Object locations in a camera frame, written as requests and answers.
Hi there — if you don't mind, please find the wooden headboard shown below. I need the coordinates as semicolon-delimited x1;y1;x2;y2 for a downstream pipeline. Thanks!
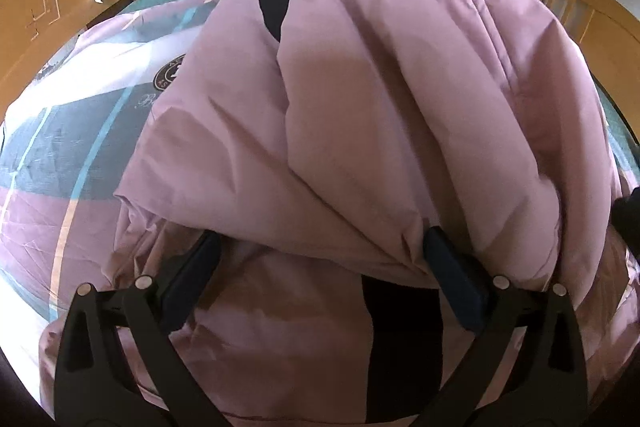
542;0;640;135

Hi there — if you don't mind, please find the pink plaid quilt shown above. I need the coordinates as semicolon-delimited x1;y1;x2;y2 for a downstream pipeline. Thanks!
1;0;256;322

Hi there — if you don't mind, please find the pink black hooded jacket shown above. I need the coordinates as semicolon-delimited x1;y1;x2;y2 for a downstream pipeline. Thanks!
37;0;640;427

